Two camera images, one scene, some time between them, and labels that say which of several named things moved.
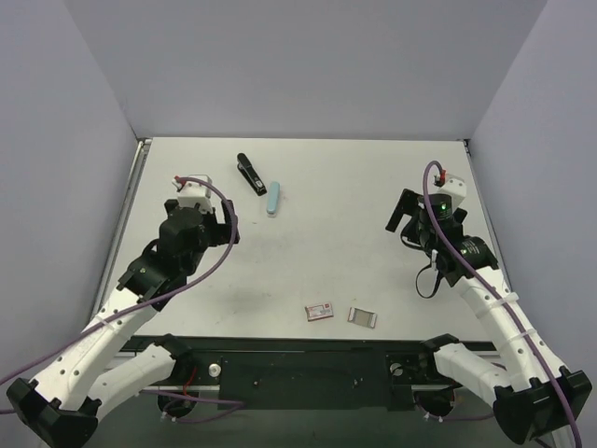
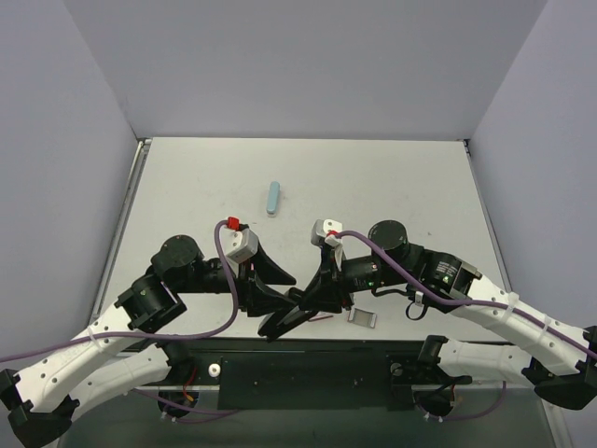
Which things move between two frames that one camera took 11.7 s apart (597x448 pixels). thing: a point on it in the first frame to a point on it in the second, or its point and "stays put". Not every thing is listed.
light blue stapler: [272, 196] stays put
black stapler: [250, 173] to [277, 322]
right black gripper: [404, 207] to [329, 287]
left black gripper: [226, 220] to [254, 289]
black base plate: [301, 372] stays put
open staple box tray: [362, 317] stays put
